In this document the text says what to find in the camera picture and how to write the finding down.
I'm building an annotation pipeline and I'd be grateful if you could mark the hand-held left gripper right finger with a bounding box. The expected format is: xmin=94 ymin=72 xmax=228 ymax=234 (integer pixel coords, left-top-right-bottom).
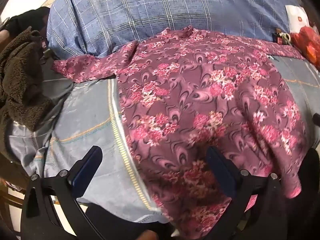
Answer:
xmin=205 ymin=146 xmax=300 ymax=240

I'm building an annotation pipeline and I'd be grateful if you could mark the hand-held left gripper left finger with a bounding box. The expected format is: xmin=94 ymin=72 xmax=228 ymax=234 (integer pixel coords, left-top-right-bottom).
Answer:
xmin=21 ymin=145 xmax=105 ymax=240

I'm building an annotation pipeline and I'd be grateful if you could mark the pink floral shirt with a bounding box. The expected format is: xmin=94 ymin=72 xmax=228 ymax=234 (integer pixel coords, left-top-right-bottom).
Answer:
xmin=52 ymin=26 xmax=307 ymax=240

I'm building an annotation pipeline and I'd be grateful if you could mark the grey bed sheet orange stitching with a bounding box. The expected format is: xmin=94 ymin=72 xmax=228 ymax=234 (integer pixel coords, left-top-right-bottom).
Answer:
xmin=5 ymin=55 xmax=320 ymax=224

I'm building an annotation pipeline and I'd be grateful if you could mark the red plastic bag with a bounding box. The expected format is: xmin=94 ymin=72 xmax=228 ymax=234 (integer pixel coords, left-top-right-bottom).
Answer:
xmin=290 ymin=26 xmax=320 ymax=64

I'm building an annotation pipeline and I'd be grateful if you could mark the white paper bag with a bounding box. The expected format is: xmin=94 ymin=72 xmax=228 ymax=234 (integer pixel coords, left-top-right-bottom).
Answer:
xmin=285 ymin=4 xmax=310 ymax=34

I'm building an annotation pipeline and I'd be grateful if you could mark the brown fleece jacket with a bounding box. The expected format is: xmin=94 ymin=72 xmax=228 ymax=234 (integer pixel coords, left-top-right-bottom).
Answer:
xmin=0 ymin=29 xmax=54 ymax=155

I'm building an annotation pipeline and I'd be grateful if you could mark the black cloth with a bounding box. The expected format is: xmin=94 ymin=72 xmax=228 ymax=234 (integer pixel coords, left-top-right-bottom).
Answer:
xmin=5 ymin=6 xmax=50 ymax=37

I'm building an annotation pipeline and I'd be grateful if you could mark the blue plaid quilt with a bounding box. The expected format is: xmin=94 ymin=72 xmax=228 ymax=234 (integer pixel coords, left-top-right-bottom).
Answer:
xmin=46 ymin=0 xmax=304 ymax=58

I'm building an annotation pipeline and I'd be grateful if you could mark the small keychain bundle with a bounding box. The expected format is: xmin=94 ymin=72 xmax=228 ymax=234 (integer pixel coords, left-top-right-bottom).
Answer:
xmin=276 ymin=29 xmax=292 ymax=46

